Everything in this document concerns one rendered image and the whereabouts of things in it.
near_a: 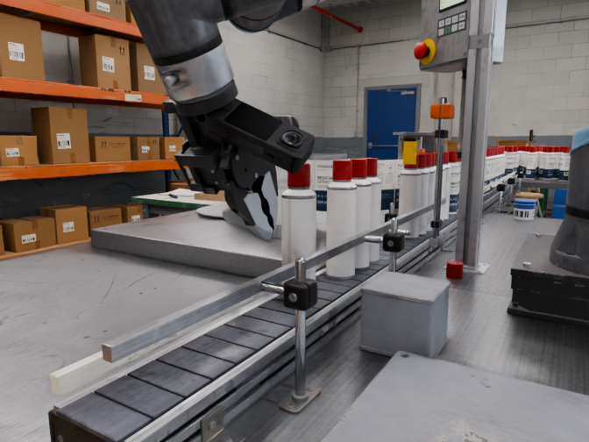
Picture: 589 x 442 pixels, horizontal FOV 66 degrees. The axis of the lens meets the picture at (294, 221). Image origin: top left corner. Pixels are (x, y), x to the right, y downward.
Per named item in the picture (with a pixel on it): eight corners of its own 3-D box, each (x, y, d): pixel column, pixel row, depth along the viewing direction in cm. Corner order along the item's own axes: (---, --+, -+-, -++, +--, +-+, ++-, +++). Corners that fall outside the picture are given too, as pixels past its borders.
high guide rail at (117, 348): (441, 203, 126) (441, 197, 126) (445, 203, 126) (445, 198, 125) (100, 360, 36) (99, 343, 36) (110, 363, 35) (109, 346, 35)
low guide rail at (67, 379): (414, 219, 131) (414, 212, 131) (417, 219, 130) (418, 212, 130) (52, 395, 41) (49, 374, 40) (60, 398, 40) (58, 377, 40)
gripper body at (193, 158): (224, 164, 62) (190, 79, 55) (278, 166, 58) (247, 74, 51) (191, 197, 57) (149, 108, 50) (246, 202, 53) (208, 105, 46)
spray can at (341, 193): (333, 270, 85) (335, 159, 82) (359, 274, 82) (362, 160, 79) (320, 277, 81) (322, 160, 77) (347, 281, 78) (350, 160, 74)
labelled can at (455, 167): (442, 212, 153) (445, 151, 149) (458, 214, 150) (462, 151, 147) (438, 215, 148) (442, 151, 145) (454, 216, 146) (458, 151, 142)
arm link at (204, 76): (236, 34, 48) (189, 65, 43) (249, 75, 51) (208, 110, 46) (183, 42, 52) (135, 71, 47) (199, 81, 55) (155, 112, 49)
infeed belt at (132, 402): (457, 212, 180) (457, 202, 180) (479, 214, 176) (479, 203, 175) (59, 450, 41) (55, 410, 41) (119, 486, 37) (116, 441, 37)
